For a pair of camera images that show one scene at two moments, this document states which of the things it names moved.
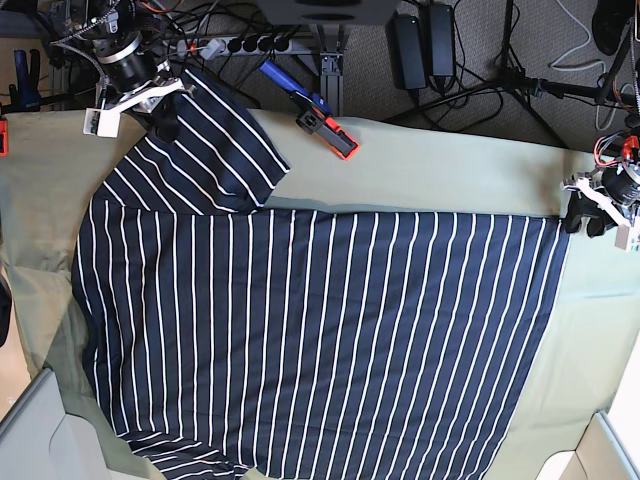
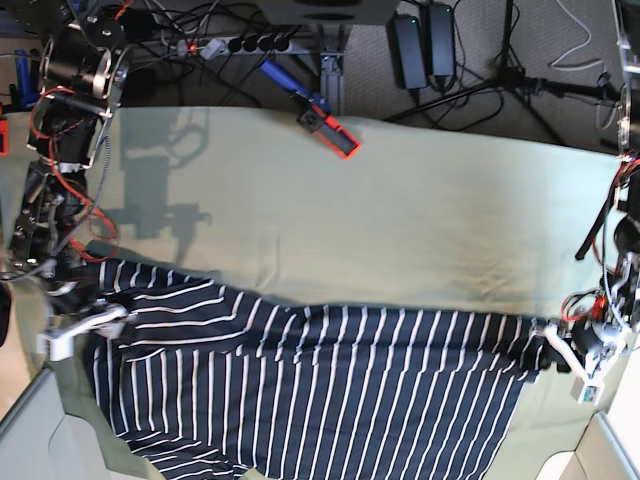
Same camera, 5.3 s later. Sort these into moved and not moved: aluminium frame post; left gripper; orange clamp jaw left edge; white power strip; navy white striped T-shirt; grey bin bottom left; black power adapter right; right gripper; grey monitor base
Moved: right gripper; navy white striped T-shirt; left gripper
Not moved: white power strip; aluminium frame post; grey monitor base; orange clamp jaw left edge; black power adapter right; grey bin bottom left
